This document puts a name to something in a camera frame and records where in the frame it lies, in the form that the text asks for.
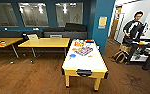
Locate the dark interior window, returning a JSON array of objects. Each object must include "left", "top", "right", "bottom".
[
  {"left": 18, "top": 2, "right": 50, "bottom": 28},
  {"left": 0, "top": 3, "right": 19, "bottom": 28},
  {"left": 55, "top": 2, "right": 85, "bottom": 28}
]

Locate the white bowl blue rim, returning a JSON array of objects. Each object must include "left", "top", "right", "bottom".
[{"left": 85, "top": 42, "right": 95, "bottom": 47}]

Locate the white laptop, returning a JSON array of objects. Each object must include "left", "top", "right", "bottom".
[{"left": 27, "top": 33, "right": 40, "bottom": 41}]

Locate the brown backpack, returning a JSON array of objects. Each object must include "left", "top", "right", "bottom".
[{"left": 111, "top": 44, "right": 132, "bottom": 65}]

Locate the brown wooden door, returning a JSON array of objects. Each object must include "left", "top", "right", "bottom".
[{"left": 110, "top": 6, "right": 121, "bottom": 40}]

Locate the person in dark shirt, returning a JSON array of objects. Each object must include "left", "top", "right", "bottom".
[{"left": 122, "top": 10, "right": 147, "bottom": 46}]

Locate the colourful box on table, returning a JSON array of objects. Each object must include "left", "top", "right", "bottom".
[{"left": 75, "top": 46, "right": 94, "bottom": 57}]

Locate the yellow wall sign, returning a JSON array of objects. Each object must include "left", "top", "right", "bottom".
[{"left": 98, "top": 16, "right": 108, "bottom": 29}]

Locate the tan wooden table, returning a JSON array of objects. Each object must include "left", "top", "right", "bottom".
[
  {"left": 17, "top": 37, "right": 71, "bottom": 64},
  {"left": 0, "top": 37, "right": 24, "bottom": 59}
]

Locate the orange table tennis paddle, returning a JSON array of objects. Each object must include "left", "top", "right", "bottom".
[{"left": 71, "top": 47, "right": 79, "bottom": 52}]

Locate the dark grey sofa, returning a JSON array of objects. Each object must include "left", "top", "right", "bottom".
[{"left": 42, "top": 22, "right": 89, "bottom": 40}]

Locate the grey chair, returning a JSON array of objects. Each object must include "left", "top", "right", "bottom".
[{"left": 49, "top": 33, "right": 63, "bottom": 40}]

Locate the yellow table tennis paddle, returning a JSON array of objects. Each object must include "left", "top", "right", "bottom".
[{"left": 87, "top": 53, "right": 97, "bottom": 58}]

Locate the yellow wooden game table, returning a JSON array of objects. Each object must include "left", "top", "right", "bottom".
[{"left": 60, "top": 38, "right": 109, "bottom": 93}]

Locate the white glazed door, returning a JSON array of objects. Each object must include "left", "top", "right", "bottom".
[{"left": 117, "top": 13, "right": 126, "bottom": 43}]

